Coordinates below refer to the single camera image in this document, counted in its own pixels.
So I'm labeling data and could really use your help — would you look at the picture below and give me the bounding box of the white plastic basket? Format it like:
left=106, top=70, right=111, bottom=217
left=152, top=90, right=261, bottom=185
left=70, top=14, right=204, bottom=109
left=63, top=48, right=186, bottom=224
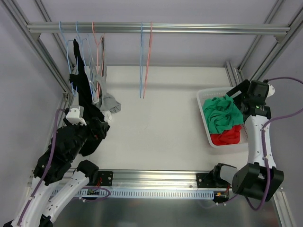
left=196, top=87, right=250, bottom=149

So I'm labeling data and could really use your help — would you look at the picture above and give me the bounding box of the aluminium frame post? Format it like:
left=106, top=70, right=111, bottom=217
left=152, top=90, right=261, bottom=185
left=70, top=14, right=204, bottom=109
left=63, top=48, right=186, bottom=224
left=0, top=0, right=70, bottom=139
left=224, top=0, right=303, bottom=87

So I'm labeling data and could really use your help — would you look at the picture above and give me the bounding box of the right aluminium frame post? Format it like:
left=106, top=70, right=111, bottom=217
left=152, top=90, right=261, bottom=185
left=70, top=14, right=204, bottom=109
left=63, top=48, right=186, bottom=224
left=224, top=0, right=303, bottom=87

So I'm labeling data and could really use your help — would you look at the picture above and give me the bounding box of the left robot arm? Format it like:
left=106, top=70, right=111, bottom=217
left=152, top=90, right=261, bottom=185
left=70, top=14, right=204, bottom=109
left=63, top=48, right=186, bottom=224
left=4, top=117, right=110, bottom=227

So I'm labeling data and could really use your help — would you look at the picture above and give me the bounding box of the green tank top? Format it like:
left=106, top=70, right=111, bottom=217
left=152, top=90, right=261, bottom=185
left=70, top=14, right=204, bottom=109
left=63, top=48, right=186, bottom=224
left=202, top=95, right=244, bottom=134

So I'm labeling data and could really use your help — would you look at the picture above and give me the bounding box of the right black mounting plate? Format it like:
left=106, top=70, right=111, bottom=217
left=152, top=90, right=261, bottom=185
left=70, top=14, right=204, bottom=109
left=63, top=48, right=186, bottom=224
left=196, top=173, right=224, bottom=188

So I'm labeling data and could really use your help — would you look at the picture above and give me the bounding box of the black mounting plate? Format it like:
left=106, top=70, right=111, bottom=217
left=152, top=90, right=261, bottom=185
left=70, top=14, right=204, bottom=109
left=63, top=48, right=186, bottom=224
left=196, top=173, right=224, bottom=188
left=88, top=171, right=114, bottom=187

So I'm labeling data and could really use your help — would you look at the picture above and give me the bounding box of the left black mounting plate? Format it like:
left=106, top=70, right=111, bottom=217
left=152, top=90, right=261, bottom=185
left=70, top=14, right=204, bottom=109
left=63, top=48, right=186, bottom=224
left=88, top=171, right=114, bottom=187

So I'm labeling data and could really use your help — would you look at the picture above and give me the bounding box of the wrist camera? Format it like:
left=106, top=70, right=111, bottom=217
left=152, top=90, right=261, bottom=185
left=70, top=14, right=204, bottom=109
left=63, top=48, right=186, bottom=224
left=63, top=105, right=87, bottom=126
left=263, top=79, right=275, bottom=98

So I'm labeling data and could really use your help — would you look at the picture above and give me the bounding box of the left aluminium frame post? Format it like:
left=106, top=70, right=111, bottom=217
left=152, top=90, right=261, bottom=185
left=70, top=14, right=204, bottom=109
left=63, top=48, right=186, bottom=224
left=0, top=0, right=70, bottom=139

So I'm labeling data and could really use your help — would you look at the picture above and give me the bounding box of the red tank top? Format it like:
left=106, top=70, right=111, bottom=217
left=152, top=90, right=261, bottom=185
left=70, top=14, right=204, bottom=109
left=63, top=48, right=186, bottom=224
left=210, top=125, right=242, bottom=146

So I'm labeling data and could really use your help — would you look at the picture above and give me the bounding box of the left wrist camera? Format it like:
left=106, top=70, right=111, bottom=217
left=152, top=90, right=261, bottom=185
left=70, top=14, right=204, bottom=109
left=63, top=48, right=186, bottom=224
left=63, top=105, right=87, bottom=126

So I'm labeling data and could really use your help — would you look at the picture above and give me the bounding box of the blue hanger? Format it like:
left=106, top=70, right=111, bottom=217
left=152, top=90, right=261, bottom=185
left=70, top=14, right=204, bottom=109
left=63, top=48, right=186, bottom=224
left=139, top=22, right=144, bottom=98
left=58, top=21, right=77, bottom=97
left=75, top=21, right=96, bottom=101

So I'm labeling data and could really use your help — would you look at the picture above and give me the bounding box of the white slotted cable duct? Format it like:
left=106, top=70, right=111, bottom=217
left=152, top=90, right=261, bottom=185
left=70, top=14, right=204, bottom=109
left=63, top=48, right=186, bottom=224
left=52, top=188, right=215, bottom=199

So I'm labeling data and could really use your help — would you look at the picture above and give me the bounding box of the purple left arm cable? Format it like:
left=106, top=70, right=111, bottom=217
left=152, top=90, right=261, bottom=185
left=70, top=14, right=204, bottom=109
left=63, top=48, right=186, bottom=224
left=16, top=108, right=71, bottom=225

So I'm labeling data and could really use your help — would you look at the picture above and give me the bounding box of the pink plastic hanger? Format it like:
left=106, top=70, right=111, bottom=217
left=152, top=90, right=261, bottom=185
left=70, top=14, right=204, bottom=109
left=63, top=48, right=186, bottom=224
left=143, top=21, right=153, bottom=99

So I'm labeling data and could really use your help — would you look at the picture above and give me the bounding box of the blue hanger under black top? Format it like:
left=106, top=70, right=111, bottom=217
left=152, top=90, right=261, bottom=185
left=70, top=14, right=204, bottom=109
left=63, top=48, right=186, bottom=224
left=58, top=21, right=77, bottom=97

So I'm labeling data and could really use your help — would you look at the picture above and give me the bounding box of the blue hanger under white top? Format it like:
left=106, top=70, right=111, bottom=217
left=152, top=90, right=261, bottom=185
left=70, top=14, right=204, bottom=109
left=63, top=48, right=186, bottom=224
left=75, top=21, right=96, bottom=101

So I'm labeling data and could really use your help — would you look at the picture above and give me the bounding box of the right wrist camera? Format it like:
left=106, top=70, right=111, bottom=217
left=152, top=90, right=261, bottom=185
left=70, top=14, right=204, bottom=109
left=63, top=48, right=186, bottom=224
left=263, top=79, right=275, bottom=98

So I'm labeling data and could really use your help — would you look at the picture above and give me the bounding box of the aluminium hanging rail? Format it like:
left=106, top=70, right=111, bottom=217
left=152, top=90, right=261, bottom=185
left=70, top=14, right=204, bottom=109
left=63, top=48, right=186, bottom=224
left=27, top=22, right=290, bottom=36

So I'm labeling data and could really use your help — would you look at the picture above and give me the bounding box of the pink hanger under grey top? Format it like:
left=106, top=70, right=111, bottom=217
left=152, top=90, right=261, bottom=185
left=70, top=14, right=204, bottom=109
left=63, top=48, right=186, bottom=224
left=92, top=21, right=103, bottom=98

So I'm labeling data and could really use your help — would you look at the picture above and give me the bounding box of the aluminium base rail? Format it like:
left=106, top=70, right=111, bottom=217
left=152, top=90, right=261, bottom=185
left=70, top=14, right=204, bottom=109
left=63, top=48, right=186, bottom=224
left=27, top=169, right=237, bottom=189

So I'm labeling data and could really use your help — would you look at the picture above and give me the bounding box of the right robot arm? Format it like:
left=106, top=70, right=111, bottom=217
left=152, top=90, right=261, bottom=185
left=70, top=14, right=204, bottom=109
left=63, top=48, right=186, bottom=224
left=211, top=79, right=284, bottom=202

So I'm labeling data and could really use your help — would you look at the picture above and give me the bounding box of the black tank top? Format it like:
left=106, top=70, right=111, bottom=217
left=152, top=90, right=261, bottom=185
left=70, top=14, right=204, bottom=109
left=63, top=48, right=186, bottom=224
left=69, top=39, right=105, bottom=157

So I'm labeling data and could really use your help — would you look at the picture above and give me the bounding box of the grey tank top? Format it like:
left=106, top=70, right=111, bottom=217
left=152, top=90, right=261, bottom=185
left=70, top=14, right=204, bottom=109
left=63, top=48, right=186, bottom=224
left=93, top=36, right=122, bottom=114

